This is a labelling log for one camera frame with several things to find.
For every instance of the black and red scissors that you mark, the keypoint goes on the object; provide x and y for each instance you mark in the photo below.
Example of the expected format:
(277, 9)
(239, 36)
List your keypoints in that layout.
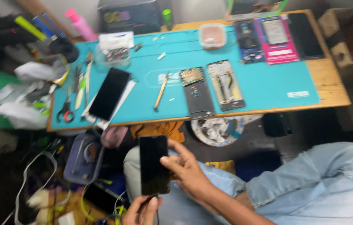
(66, 109)

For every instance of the grey blue plastic tray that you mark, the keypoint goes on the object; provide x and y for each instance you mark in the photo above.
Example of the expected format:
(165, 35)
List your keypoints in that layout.
(84, 159)

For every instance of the person's left hand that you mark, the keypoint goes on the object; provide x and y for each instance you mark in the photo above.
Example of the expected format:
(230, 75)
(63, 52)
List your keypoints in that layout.
(140, 212)

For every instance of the wooden table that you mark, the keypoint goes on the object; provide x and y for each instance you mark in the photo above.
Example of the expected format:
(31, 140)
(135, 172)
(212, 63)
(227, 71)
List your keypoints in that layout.
(329, 90)

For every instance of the bowl of waste scraps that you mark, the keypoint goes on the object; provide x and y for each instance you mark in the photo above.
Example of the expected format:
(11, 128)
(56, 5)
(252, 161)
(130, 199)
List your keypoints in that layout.
(217, 131)

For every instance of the person's right hand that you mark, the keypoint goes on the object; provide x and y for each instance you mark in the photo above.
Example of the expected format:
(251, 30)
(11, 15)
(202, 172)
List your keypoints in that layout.
(192, 175)

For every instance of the black object under table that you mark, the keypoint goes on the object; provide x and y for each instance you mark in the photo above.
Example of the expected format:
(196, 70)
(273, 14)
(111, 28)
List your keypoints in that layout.
(276, 125)

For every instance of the heap of white papers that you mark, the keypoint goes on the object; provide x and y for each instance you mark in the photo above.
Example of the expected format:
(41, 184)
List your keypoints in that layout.
(28, 93)

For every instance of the orange cloth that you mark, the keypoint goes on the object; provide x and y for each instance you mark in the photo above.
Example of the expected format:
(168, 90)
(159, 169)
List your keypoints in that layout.
(160, 129)

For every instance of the clear box of small parts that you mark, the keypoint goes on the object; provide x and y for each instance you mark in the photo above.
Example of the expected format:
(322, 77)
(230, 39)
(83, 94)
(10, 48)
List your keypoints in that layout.
(115, 50)

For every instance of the black bag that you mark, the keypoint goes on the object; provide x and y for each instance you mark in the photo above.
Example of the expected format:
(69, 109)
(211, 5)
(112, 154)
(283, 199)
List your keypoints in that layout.
(4, 34)

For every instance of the green framed tray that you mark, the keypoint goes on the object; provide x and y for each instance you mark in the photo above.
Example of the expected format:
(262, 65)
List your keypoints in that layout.
(254, 9)

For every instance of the small white tube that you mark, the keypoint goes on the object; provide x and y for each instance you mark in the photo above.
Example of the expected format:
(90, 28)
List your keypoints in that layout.
(161, 56)

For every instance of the pink bottle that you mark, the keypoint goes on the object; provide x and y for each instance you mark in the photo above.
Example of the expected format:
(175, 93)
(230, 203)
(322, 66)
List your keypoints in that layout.
(81, 25)

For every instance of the person's light blue jeans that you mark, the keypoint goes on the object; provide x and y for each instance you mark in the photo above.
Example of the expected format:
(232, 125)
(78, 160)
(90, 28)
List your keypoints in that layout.
(314, 184)

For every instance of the clear plastic container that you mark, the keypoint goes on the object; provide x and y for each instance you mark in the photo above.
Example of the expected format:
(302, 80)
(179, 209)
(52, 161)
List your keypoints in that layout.
(212, 36)

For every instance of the black smartphone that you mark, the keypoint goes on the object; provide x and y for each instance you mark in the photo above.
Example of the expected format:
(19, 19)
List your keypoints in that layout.
(154, 165)

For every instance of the dark open phone frame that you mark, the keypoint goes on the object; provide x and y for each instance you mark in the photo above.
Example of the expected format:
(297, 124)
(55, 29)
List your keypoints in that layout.
(197, 97)

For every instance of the cardboard box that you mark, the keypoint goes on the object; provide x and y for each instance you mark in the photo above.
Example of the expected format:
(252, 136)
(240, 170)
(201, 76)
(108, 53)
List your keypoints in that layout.
(350, 40)

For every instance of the black box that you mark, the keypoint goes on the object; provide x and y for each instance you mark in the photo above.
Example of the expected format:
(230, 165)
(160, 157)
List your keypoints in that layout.
(129, 17)

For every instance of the pink phone part package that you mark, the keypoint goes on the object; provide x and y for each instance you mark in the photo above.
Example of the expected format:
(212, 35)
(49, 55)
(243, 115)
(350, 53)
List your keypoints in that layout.
(276, 40)

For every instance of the black glass phone panel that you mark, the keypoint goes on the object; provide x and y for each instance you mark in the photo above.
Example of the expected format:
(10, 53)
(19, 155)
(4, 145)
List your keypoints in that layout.
(305, 36)

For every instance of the teal repair mat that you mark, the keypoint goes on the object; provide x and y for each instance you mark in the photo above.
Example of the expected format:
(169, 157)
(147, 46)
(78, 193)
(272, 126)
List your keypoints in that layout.
(257, 84)

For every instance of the blue phone back housing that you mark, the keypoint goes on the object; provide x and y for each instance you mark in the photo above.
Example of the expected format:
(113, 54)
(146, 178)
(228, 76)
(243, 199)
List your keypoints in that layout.
(250, 42)

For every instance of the black phone display panel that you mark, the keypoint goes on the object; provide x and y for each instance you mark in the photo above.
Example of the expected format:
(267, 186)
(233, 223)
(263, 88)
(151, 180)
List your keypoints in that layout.
(109, 93)

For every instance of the yellow packet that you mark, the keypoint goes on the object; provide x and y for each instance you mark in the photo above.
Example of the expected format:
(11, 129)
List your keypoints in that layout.
(220, 166)

